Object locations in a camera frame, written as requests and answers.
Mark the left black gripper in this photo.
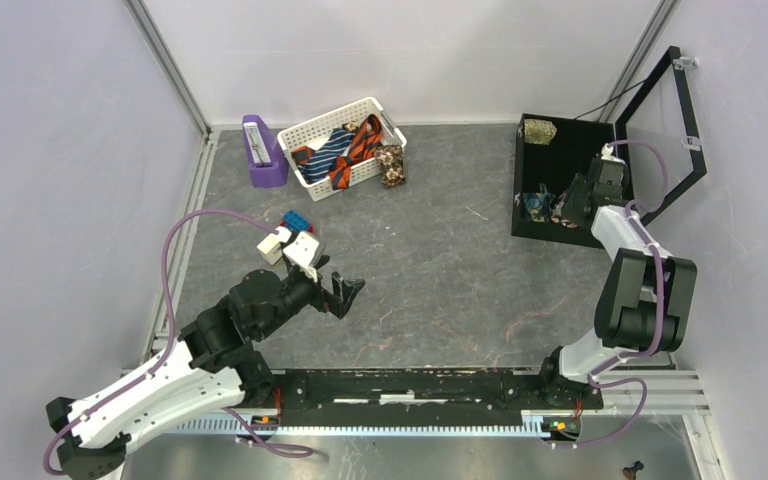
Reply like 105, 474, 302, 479
256, 254, 365, 340

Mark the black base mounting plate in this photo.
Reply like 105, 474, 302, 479
239, 368, 604, 428

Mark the black tie display box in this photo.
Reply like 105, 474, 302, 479
511, 46, 707, 248

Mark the purple metronome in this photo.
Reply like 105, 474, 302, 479
241, 115, 289, 188

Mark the white plastic basket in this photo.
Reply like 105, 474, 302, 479
278, 97, 407, 201

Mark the white slotted cable duct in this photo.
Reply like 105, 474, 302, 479
167, 411, 551, 440

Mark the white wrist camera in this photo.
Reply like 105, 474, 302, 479
599, 143, 627, 166
282, 231, 325, 282

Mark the small black floor object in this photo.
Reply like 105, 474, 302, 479
622, 461, 645, 480

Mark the colourful toy block stack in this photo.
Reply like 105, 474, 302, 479
257, 210, 316, 265

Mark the orange navy striped tie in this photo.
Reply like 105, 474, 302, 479
328, 114, 383, 190

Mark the navy white striped tie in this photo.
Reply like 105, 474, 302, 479
293, 128, 355, 183

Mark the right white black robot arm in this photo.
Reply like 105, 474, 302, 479
537, 153, 698, 408

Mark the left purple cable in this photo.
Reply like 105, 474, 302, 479
42, 209, 316, 477

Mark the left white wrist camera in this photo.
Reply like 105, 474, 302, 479
282, 231, 325, 282

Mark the gold rolled tie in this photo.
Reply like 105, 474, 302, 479
521, 118, 558, 146

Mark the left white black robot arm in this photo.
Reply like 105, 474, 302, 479
43, 266, 366, 479

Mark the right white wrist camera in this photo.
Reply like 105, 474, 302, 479
599, 143, 627, 166

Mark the brown floral tie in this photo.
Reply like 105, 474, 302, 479
373, 145, 406, 189

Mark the blue patterned rolled tie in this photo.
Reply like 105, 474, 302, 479
522, 183, 556, 223

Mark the black pink floral tie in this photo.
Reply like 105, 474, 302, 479
550, 199, 578, 229

